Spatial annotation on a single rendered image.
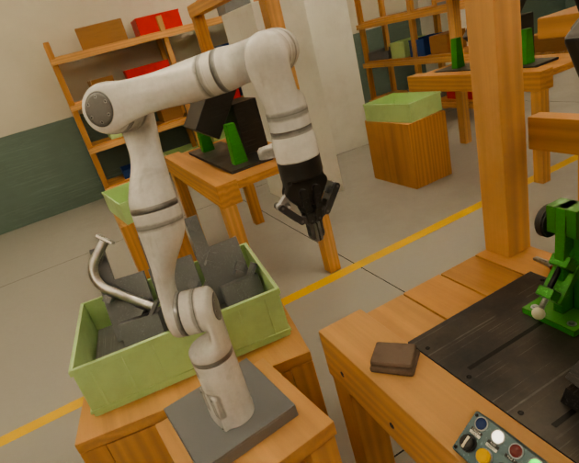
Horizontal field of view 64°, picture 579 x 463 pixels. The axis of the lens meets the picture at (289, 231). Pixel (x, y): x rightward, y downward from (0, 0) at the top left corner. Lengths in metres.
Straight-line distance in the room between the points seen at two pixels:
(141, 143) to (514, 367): 0.87
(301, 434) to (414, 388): 0.26
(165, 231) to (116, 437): 0.72
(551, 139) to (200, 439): 1.13
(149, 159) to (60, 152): 6.62
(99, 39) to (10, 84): 1.37
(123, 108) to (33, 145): 6.68
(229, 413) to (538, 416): 0.61
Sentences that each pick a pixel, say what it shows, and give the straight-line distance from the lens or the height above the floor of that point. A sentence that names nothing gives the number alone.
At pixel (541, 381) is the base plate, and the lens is 1.08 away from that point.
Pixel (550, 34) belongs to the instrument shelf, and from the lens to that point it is 1.07.
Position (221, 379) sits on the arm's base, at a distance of 1.03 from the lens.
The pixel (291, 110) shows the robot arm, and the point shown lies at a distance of 0.75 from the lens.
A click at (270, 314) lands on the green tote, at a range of 1.42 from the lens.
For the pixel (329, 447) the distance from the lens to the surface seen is 1.14.
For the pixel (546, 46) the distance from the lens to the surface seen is 9.92.
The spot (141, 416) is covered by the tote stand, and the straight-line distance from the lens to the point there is 1.43.
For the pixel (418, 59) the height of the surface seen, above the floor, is 0.82.
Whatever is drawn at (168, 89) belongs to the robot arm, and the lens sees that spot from 0.81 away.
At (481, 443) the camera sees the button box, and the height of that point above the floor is 0.93.
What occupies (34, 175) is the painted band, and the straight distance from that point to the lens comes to 7.58.
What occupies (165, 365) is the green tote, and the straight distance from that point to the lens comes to 1.43.
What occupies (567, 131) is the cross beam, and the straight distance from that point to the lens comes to 1.36.
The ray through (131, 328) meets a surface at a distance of 1.59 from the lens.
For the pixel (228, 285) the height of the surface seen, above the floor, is 0.93.
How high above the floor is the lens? 1.64
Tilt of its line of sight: 23 degrees down
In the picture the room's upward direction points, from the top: 15 degrees counter-clockwise
